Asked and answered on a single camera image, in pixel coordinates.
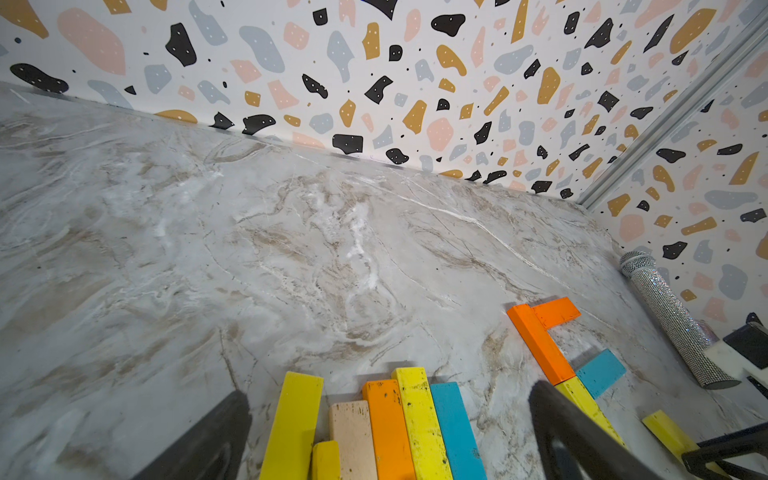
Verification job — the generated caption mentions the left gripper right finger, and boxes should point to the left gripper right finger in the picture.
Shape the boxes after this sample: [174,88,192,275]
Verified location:
[528,381,658,479]

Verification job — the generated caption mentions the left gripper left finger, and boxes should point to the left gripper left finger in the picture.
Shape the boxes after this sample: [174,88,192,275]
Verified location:
[134,390,252,479]

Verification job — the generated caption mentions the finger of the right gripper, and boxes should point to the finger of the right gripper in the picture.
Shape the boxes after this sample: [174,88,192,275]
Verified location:
[681,423,767,480]

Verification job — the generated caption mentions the yellow-green block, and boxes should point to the yellow-green block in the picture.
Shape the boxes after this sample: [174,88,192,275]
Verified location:
[555,376,626,448]

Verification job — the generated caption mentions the teal block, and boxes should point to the teal block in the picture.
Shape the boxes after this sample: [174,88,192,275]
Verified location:
[576,349,626,399]
[431,382,487,480]

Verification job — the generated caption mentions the yellow block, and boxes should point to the yellow block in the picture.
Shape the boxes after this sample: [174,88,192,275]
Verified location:
[311,440,341,480]
[259,372,324,480]
[642,410,739,479]
[392,367,453,479]

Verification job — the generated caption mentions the yellow block leaning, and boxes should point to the yellow block leaning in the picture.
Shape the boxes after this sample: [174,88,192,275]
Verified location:
[311,440,341,480]

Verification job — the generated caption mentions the glitter tube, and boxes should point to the glitter tube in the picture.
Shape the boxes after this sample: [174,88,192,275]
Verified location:
[619,250,741,390]

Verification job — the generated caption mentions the beige wooden block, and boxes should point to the beige wooden block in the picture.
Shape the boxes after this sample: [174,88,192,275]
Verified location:
[329,400,378,480]

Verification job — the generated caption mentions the orange block small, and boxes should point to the orange block small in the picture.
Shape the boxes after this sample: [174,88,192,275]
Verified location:
[362,379,416,479]

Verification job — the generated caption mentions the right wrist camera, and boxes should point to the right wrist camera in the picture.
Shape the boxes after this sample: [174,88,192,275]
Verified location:
[704,321,768,397]

